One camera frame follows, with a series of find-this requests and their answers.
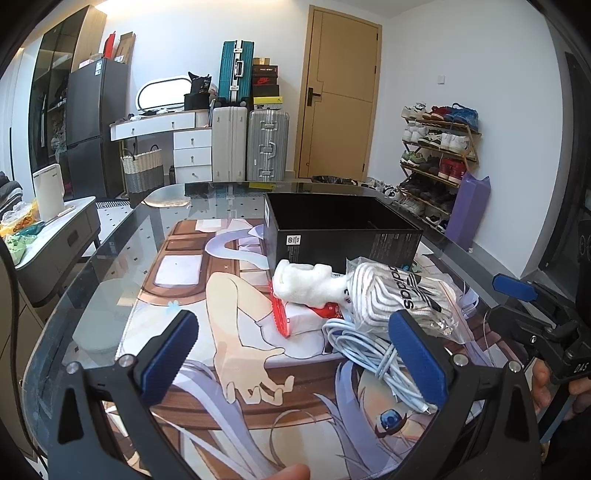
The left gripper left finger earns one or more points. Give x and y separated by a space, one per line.
87 447

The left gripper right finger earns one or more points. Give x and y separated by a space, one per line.
485 425

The white plush toy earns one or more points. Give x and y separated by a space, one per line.
311 285

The red white balloon glue pack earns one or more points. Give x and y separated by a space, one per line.
295 319

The person's right hand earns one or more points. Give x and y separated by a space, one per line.
543 391

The person's left hand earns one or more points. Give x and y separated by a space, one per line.
293 472

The purple paper bag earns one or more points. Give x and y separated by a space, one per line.
469 208

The grey side cabinet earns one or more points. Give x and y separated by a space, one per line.
50 258

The wooden shoe rack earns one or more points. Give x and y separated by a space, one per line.
440 148

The black cardboard box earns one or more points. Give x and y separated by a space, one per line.
331 229

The woven laundry basket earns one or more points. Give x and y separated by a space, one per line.
142 172

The wooden door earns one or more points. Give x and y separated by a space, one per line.
339 95

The white drawer desk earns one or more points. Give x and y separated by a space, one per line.
191 140

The white suitcase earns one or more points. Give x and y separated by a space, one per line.
228 138

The black refrigerator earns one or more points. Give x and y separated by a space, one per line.
96 98

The silver suitcase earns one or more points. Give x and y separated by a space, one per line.
266 155

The black handbag on desk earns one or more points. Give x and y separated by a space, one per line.
199 96

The stacked shoe boxes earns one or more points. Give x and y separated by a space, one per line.
265 85

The teal suitcase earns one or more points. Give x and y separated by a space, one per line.
235 73

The oval black frame mirror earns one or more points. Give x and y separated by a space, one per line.
167 93

